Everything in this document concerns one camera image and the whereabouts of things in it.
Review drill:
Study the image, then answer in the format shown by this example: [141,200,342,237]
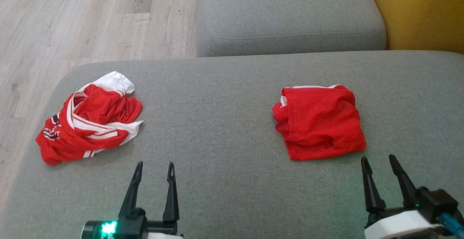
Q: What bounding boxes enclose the red white jersey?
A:
[35,71,144,166]

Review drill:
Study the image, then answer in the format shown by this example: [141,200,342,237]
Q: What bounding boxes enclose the large grey sofa seat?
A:
[0,50,464,239]

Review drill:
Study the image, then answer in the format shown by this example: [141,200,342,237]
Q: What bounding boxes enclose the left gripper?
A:
[80,161,183,239]

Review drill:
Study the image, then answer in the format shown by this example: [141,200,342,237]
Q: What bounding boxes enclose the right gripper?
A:
[361,154,464,239]

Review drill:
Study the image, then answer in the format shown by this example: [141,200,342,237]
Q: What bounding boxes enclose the red white shorts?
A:
[272,84,367,161]

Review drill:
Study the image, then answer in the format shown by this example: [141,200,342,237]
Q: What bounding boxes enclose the grey sofa cushion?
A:
[196,0,388,58]

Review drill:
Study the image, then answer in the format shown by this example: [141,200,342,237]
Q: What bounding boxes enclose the yellow upholstered panel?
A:
[362,0,464,55]

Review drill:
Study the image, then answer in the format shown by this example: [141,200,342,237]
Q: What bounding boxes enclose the blue cable plug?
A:
[439,213,464,236]

